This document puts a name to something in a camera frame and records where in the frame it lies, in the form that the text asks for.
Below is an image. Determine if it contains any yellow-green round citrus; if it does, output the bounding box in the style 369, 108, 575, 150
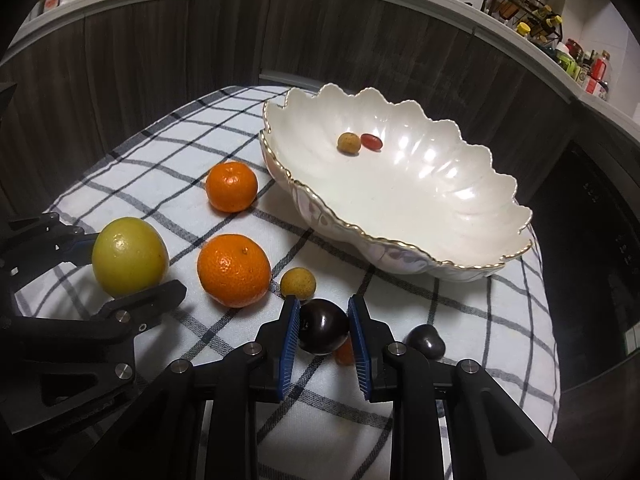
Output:
91, 217, 169, 298

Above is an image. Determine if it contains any dark purple plum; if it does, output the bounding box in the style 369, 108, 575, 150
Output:
405, 324, 446, 361
298, 298, 349, 356

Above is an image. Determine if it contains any red grape tomato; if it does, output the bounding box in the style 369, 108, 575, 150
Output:
333, 337, 355, 366

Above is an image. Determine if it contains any large orange mandarin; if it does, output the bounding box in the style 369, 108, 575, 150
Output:
196, 234, 271, 309

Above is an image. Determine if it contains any small orange mandarin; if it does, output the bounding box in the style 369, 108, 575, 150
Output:
205, 162, 258, 214

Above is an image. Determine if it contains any tan longan on cloth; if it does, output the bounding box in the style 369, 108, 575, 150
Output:
280, 266, 317, 301

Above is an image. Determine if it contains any white black checked cloth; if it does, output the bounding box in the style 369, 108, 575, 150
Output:
16, 87, 561, 479

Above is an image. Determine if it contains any white scalloped gold-rimmed bowl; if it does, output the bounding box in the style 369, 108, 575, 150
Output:
259, 84, 533, 282

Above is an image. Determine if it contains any tan longan in bowl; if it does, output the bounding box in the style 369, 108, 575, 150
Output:
336, 132, 361, 156

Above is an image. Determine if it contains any red grape in bowl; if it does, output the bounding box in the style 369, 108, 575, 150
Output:
360, 133, 383, 152

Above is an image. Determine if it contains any red-capped sauce bottle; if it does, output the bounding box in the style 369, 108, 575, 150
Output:
585, 50, 610, 101

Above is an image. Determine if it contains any green container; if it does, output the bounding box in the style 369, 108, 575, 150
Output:
555, 49, 580, 80

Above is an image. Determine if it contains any yellow-lid jar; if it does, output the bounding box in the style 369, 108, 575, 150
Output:
516, 22, 530, 37

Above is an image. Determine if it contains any black wire spice rack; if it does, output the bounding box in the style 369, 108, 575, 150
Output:
480, 0, 563, 46

